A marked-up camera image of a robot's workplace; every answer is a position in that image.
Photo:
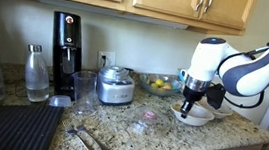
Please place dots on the black ribbed drying mat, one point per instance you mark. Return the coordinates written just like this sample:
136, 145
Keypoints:
11, 127

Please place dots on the yellow lemon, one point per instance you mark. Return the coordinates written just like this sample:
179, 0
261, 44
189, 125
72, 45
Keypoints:
159, 82

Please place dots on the silver metal fork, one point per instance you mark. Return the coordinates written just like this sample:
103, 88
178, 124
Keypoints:
92, 137
79, 139

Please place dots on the small translucent plastic lid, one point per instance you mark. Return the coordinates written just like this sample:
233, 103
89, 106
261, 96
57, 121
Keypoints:
60, 101

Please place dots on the black soda maker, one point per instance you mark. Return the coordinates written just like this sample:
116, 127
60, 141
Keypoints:
65, 54

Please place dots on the orange red fruit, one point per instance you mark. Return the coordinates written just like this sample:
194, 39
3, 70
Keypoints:
167, 86

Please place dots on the clear lid with pink knob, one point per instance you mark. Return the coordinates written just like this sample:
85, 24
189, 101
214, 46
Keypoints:
148, 121

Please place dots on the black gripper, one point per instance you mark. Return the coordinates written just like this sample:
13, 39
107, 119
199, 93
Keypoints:
193, 93

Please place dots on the blue and white package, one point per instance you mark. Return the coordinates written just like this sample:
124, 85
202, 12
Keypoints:
182, 75

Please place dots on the silver countertop appliance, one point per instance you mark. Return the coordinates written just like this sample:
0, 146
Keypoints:
115, 88

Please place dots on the small yellow green fruit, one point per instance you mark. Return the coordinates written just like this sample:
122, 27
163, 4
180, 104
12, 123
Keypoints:
154, 85

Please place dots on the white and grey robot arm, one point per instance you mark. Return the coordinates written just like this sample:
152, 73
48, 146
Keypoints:
242, 69

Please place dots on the clear glass fruit bowl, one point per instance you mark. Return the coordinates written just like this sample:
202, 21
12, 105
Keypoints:
159, 90

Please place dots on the white ceramic bowl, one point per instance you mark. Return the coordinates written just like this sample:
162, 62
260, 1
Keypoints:
200, 116
221, 111

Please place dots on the white under-cabinet light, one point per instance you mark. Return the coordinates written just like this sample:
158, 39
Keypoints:
114, 13

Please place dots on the small clear water bottle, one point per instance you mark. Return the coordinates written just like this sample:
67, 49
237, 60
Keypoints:
37, 75

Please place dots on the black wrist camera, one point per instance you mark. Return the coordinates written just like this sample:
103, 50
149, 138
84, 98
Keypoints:
215, 96

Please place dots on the clear drinking glass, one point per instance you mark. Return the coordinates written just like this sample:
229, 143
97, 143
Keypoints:
83, 91

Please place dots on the white wall outlet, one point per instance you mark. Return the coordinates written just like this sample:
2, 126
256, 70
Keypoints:
106, 60

